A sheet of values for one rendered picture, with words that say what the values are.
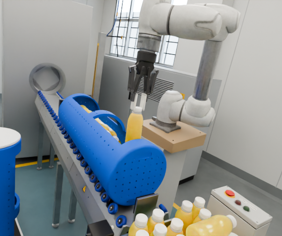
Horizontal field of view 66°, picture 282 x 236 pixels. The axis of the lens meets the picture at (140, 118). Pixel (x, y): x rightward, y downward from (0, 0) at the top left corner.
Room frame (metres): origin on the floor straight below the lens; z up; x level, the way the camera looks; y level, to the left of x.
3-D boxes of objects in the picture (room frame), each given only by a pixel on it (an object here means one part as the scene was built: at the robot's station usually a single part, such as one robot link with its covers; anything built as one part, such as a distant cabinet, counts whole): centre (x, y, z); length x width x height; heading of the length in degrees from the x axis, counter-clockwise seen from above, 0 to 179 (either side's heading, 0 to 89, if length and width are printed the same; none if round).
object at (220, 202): (0.73, -0.44, 1.05); 0.20 x 0.10 x 0.10; 35
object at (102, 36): (2.15, 0.50, 0.85); 0.06 x 0.06 x 1.70; 35
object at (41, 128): (2.37, 1.13, 0.31); 0.06 x 0.06 x 0.63; 35
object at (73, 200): (1.64, 0.46, 0.31); 0.06 x 0.06 x 0.63; 35
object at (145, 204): (0.74, -0.08, 0.99); 0.10 x 0.02 x 0.12; 125
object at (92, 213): (1.60, 0.52, 0.79); 2.17 x 0.29 x 0.34; 35
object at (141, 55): (0.88, 0.02, 1.54); 0.08 x 0.07 x 0.09; 125
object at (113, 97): (3.41, 0.01, 0.72); 2.15 x 0.54 x 1.45; 44
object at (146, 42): (0.88, 0.02, 1.61); 0.09 x 0.09 x 0.06
